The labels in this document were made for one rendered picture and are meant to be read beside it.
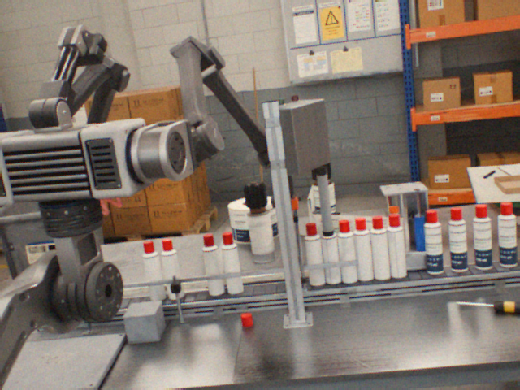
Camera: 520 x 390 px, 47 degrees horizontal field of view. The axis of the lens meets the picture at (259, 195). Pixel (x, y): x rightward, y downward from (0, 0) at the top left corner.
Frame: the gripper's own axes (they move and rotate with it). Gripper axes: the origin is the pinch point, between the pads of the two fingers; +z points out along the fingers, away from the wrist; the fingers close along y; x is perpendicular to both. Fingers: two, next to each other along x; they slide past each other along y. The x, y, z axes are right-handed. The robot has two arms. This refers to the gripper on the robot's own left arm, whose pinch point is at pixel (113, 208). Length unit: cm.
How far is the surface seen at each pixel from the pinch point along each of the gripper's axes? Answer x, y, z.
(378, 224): -63, 0, 65
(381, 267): -54, 0, 76
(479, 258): -76, 6, 95
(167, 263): -7.3, -12.4, 27.2
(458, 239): -76, 4, 86
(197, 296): -4.6, -9.4, 41.9
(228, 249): -24.8, -9.0, 37.7
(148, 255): -4.8, -13.3, 20.9
